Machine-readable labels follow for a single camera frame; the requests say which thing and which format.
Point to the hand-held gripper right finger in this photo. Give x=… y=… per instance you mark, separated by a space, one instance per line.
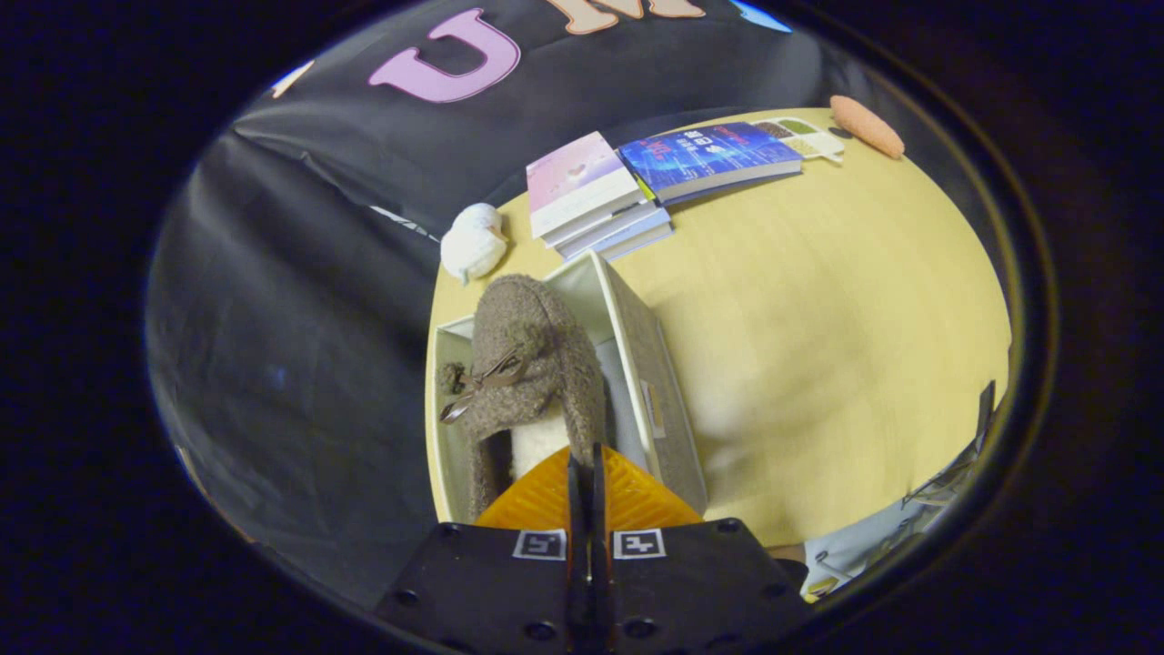
x=691 y=591

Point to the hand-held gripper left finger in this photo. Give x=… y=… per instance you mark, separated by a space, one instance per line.
x=491 y=591

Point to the grey fabric storage box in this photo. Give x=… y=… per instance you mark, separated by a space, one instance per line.
x=664 y=391

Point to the brown fuzzy shoe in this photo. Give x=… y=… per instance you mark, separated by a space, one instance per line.
x=536 y=337

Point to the pale blue cloth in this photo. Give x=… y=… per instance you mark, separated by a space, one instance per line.
x=864 y=546

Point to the black backdrop cloth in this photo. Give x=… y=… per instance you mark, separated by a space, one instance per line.
x=318 y=318

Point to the white plush toy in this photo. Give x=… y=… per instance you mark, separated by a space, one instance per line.
x=473 y=246

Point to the pale blue book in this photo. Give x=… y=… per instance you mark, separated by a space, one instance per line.
x=637 y=238

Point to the pink cover book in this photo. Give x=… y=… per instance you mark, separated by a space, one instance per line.
x=577 y=182

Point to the blue cover book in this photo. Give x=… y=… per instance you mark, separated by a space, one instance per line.
x=709 y=155

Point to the white paint palette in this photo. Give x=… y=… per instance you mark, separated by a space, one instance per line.
x=809 y=138

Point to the orange plush toy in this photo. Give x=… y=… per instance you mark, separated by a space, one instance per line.
x=866 y=125

